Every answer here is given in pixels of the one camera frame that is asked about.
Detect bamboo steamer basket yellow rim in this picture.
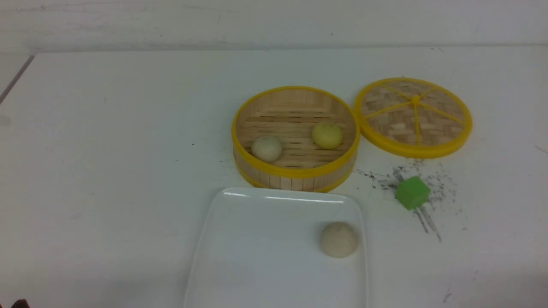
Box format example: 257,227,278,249
231,86,360,193

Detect bamboo steamer lid yellow rim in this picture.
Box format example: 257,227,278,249
354,77,473,160

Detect green cube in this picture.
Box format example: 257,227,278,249
395,177,431,211

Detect beige steamed bun on plate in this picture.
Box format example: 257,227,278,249
319,222,359,258

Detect white rectangular plate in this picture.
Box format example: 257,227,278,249
182,187,370,308

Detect yellow steamed bun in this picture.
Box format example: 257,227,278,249
312,121,344,150

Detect white steamed bun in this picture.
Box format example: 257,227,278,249
251,135,283,163

